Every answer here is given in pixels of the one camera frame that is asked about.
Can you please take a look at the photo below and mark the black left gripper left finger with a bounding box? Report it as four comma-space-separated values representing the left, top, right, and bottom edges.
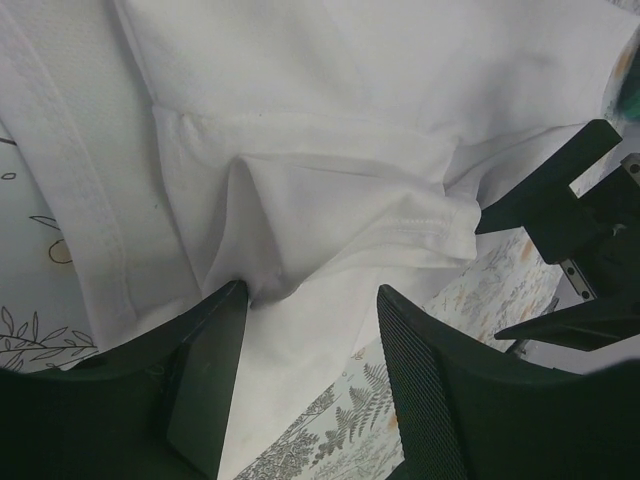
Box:
1, 281, 248, 479

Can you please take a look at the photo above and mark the floral patterned tablecloth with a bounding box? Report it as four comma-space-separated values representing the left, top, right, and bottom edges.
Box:
1, 25, 624, 479

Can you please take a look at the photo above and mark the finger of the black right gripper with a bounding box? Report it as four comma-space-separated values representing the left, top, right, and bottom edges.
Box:
494, 299, 639, 350
476, 119, 622, 234

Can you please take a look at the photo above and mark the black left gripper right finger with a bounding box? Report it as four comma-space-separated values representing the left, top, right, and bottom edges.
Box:
377, 285, 639, 479

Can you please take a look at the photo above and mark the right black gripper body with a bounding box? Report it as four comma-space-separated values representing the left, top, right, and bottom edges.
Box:
519, 149, 640, 374

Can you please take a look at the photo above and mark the white t-shirt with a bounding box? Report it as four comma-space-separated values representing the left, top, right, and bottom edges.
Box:
1, 1, 639, 479

